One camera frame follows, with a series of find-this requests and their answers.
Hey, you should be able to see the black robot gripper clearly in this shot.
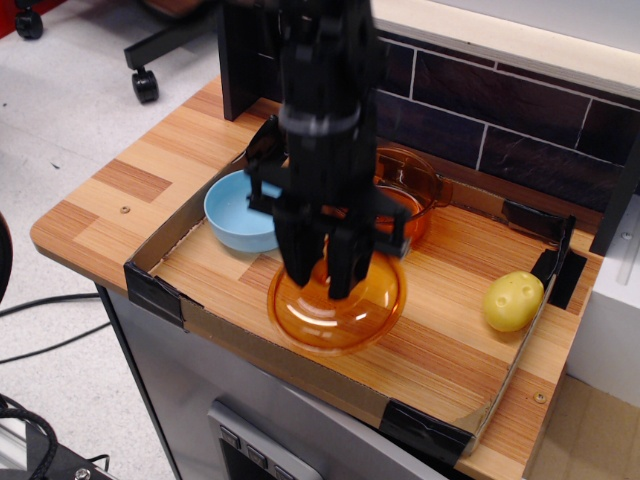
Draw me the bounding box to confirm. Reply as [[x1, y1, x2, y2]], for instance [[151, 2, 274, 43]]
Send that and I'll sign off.
[[243, 99, 414, 301]]

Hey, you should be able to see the orange transparent pot lid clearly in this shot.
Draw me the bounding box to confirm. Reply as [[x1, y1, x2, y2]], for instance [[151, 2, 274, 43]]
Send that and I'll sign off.
[[267, 252, 407, 356]]

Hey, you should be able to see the orange transparent pot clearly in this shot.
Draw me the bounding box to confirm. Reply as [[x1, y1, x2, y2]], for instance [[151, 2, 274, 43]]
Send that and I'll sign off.
[[374, 147, 453, 247]]

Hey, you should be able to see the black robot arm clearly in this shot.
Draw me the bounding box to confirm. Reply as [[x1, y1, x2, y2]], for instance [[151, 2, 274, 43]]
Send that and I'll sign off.
[[246, 1, 409, 300]]

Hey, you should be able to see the light blue bowl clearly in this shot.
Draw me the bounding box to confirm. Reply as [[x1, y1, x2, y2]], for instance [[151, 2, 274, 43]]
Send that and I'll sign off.
[[204, 170, 278, 253]]

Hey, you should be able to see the yellow toy potato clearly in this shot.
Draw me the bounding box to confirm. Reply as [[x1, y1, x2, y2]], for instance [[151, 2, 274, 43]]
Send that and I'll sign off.
[[482, 271, 544, 333]]

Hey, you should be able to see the dark brick pattern backsplash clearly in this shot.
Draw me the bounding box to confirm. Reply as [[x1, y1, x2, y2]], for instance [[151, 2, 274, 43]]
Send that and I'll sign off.
[[215, 0, 640, 256]]

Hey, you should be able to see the grey toy oven panel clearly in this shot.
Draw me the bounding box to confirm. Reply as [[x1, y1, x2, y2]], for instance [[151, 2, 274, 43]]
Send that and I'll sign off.
[[208, 400, 322, 480]]

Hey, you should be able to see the cardboard fence with black tape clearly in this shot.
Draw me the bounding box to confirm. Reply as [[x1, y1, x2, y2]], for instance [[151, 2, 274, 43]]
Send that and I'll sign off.
[[123, 114, 588, 458]]

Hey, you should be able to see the black chair base with caster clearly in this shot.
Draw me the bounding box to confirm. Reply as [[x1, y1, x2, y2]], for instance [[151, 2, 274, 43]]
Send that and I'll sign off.
[[124, 1, 216, 104]]

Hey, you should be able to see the black caster wheel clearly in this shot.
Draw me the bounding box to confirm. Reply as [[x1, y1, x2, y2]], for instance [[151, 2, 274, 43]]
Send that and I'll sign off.
[[14, 0, 44, 40]]

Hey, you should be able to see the black floor cable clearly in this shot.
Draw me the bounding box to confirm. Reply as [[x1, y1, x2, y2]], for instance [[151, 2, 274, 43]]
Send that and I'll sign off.
[[0, 292, 112, 365]]

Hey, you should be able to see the black metal base plate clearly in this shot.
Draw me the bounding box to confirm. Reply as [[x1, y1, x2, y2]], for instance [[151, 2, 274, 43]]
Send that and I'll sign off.
[[27, 442, 115, 480]]

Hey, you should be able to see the black braided cable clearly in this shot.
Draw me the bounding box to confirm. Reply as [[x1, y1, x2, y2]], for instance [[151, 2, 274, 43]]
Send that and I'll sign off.
[[0, 393, 110, 480]]

